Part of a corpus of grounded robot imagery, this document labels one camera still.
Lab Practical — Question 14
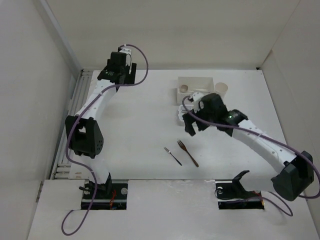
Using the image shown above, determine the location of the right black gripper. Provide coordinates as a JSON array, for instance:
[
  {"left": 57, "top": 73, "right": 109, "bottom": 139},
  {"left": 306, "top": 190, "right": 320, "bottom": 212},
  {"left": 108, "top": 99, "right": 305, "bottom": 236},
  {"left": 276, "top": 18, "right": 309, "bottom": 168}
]
[{"left": 182, "top": 104, "right": 217, "bottom": 136}]

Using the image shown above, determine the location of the brown fork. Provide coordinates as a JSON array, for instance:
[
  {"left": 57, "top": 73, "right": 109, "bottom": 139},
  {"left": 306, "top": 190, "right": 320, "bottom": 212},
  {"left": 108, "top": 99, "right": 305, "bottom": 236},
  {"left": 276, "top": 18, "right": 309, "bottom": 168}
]
[{"left": 177, "top": 139, "right": 199, "bottom": 168}]

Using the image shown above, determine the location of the beige wooden spoon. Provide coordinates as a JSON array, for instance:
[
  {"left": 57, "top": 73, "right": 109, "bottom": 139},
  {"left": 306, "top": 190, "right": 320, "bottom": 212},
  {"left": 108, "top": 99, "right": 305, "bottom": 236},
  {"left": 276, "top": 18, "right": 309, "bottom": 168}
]
[{"left": 179, "top": 84, "right": 209, "bottom": 93}]

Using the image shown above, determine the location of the small silver fork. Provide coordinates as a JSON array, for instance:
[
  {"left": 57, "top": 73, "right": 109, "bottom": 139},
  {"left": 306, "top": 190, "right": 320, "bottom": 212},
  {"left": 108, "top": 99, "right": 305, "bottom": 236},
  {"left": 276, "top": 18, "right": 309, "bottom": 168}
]
[{"left": 164, "top": 147, "right": 182, "bottom": 166}]

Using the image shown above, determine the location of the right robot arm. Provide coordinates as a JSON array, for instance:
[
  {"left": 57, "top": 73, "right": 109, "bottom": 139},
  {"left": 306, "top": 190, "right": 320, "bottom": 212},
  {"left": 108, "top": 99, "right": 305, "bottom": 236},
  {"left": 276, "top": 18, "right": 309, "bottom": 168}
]
[{"left": 181, "top": 92, "right": 320, "bottom": 202}]

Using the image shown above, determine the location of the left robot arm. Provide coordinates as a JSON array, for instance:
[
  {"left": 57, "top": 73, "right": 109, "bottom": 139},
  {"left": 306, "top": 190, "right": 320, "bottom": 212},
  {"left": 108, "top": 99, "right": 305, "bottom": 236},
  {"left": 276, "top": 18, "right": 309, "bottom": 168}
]
[{"left": 65, "top": 47, "right": 137, "bottom": 199}]

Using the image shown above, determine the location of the white perforated basket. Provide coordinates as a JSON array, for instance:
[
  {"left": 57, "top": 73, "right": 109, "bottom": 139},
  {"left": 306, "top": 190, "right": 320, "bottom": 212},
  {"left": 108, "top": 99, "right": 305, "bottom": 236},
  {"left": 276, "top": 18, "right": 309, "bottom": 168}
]
[{"left": 176, "top": 104, "right": 193, "bottom": 126}]

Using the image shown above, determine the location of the white rectangular bin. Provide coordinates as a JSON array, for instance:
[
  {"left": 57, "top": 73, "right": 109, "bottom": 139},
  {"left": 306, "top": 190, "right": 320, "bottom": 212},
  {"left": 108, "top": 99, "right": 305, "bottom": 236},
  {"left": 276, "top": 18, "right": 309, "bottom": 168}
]
[{"left": 176, "top": 76, "right": 215, "bottom": 105}]

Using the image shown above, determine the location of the white paper cup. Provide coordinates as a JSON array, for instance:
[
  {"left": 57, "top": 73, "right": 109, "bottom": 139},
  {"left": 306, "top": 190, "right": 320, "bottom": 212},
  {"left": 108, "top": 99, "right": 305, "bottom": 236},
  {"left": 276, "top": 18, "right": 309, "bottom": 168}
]
[{"left": 215, "top": 82, "right": 229, "bottom": 98}]

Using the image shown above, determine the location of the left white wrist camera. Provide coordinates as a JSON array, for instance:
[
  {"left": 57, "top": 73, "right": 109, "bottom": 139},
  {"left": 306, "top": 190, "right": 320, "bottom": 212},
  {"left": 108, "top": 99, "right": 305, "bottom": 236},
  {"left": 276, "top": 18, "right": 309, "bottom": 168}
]
[{"left": 117, "top": 45, "right": 132, "bottom": 57}]

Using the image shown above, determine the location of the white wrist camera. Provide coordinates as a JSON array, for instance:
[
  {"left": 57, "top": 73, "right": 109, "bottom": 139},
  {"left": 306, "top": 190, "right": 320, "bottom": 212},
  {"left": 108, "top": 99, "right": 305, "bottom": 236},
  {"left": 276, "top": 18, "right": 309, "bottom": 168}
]
[
  {"left": 187, "top": 92, "right": 206, "bottom": 113},
  {"left": 117, "top": 45, "right": 132, "bottom": 57}
]

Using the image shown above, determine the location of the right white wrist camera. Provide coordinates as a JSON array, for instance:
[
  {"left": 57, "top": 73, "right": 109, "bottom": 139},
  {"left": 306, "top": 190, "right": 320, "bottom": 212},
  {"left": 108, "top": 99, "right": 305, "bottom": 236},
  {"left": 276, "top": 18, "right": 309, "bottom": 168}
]
[{"left": 187, "top": 92, "right": 206, "bottom": 113}]

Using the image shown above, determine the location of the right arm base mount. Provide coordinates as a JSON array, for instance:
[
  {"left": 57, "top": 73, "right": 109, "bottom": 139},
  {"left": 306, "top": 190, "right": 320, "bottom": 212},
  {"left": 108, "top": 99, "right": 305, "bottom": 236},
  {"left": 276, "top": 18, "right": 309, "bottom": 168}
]
[{"left": 214, "top": 170, "right": 265, "bottom": 210}]

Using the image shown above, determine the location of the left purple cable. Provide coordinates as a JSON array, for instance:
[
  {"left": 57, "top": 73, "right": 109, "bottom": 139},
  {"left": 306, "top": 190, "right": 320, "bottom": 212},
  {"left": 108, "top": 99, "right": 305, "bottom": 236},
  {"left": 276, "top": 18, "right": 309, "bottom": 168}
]
[{"left": 61, "top": 44, "right": 150, "bottom": 236}]

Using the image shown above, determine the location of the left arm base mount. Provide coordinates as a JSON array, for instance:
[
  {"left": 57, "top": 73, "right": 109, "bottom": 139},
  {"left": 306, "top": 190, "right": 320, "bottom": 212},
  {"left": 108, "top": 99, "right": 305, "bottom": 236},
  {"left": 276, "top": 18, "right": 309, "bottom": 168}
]
[{"left": 79, "top": 180, "right": 129, "bottom": 210}]

